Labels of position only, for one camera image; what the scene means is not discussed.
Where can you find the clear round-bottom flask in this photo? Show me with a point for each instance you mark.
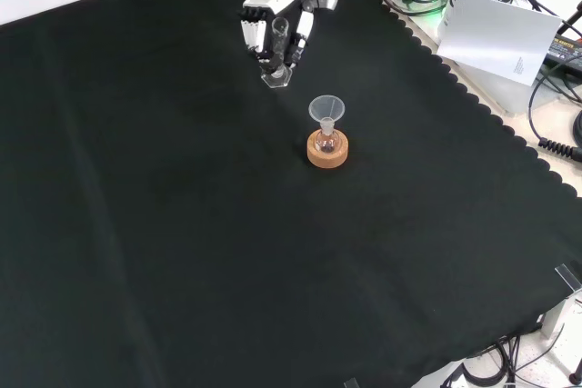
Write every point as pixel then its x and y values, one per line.
pixel 328 143

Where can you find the black round stand foot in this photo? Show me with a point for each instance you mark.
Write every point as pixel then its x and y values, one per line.
pixel 578 126

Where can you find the clear plastic funnel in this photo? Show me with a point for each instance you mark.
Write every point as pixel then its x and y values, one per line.
pixel 327 108

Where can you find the black cloth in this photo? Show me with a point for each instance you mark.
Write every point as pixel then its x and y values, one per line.
pixel 182 179

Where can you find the white card sheet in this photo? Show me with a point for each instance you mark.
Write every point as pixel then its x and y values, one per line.
pixel 495 38

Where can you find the pale grey board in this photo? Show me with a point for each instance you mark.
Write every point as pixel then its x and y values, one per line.
pixel 509 93

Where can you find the black power adapter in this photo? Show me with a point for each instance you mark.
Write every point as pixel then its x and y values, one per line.
pixel 566 54

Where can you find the clear tape piece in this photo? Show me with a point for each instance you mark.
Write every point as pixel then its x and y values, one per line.
pixel 351 383
pixel 568 276

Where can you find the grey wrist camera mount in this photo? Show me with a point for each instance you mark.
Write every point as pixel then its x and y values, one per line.
pixel 325 2

